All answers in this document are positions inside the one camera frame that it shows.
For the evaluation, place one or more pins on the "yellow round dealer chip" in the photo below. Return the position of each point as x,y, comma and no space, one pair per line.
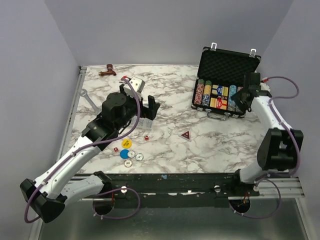
126,143

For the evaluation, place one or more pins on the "blue round dealer chip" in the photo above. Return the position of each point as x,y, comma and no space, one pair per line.
124,154

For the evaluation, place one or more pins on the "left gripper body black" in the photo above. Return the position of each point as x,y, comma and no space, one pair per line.
131,103

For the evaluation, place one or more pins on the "yellow green chip row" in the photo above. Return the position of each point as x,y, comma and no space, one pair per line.
206,97

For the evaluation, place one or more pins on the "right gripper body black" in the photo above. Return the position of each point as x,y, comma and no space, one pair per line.
243,91

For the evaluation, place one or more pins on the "red poker chip row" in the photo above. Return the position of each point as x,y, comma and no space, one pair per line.
199,92

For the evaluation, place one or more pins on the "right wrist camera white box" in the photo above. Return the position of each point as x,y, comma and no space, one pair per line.
264,86

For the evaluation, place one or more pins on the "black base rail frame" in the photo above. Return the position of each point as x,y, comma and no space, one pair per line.
214,185

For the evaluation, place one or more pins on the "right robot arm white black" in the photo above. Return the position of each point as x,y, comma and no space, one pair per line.
279,152

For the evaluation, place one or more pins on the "pink green chip row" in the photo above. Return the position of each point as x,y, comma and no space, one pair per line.
239,89

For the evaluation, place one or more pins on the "silver wrench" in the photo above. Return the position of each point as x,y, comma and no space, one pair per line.
84,93

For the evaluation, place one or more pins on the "red gold card deck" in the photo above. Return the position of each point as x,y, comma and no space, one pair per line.
218,103

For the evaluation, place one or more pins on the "clear plastic screw organizer box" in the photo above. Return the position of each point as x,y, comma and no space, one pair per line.
145,124

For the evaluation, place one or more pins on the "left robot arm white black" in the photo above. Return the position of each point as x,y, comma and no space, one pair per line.
49,193

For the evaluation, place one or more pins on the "white green poker chip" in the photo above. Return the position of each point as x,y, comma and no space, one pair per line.
139,157

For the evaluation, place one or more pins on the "white red poker chip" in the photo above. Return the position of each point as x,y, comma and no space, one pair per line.
128,163

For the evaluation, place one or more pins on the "black poker chip case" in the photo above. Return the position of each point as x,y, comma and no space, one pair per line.
226,68

